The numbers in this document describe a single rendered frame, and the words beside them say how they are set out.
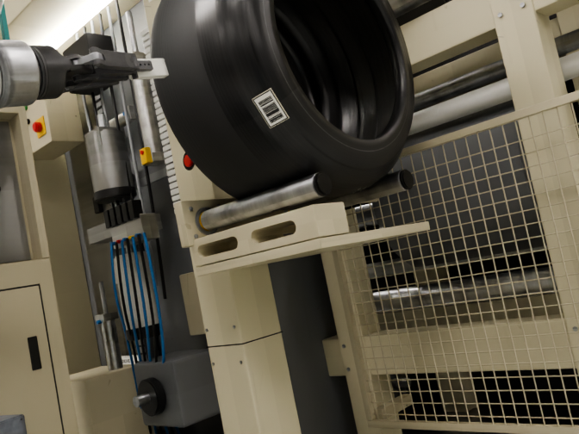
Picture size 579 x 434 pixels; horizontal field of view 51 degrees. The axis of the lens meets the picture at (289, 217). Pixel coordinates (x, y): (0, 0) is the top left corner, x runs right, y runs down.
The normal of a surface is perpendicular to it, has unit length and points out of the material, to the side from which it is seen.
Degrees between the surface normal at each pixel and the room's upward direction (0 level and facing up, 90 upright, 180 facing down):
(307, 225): 90
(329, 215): 90
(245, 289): 90
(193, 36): 87
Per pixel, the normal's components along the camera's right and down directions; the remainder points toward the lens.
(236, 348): -0.68, 0.07
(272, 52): 0.58, -0.15
